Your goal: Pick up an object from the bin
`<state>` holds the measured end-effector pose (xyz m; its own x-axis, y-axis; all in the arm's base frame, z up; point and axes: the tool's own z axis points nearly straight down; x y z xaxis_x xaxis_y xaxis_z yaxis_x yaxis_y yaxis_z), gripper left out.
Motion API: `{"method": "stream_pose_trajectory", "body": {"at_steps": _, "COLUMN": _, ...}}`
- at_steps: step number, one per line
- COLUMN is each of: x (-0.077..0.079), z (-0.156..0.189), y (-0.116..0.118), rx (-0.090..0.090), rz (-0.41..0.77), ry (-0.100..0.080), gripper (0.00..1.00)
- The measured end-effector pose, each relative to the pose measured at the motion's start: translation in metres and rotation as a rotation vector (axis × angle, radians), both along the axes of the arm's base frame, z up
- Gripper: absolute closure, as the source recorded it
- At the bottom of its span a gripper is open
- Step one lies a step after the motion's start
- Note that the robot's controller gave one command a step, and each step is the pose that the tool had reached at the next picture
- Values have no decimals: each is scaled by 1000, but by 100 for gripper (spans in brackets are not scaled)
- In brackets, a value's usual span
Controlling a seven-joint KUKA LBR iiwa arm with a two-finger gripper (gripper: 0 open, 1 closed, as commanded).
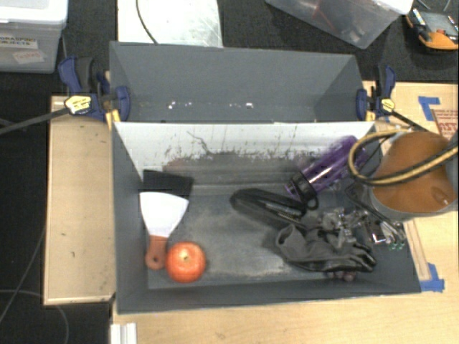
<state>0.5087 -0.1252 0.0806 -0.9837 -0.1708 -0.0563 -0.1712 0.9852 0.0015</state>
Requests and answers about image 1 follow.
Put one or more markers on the black flat square block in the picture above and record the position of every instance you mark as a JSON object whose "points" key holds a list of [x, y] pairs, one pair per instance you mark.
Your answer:
{"points": [[168, 182]]}

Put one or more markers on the red apple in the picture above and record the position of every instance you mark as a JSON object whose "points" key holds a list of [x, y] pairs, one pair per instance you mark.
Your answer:
{"points": [[185, 262]]}

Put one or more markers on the purple bottle with black cap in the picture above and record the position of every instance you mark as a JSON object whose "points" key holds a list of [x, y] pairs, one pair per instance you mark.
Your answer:
{"points": [[328, 168]]}

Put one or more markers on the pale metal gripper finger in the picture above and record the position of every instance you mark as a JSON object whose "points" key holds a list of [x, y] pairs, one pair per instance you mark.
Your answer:
{"points": [[337, 219], [345, 237]]}

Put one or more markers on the dark purple toy grapes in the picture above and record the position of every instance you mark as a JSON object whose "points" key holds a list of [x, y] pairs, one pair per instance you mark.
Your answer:
{"points": [[340, 275]]}

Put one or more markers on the dark grey cloth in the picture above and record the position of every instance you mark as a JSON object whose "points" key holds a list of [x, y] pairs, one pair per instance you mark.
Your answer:
{"points": [[305, 244]]}

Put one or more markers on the pale wood flat board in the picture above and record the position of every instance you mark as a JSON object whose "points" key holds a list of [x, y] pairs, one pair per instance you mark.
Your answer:
{"points": [[80, 210]]}

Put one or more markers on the grey metal bin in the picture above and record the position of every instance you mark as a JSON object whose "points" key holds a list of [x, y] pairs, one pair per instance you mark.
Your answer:
{"points": [[233, 81]]}

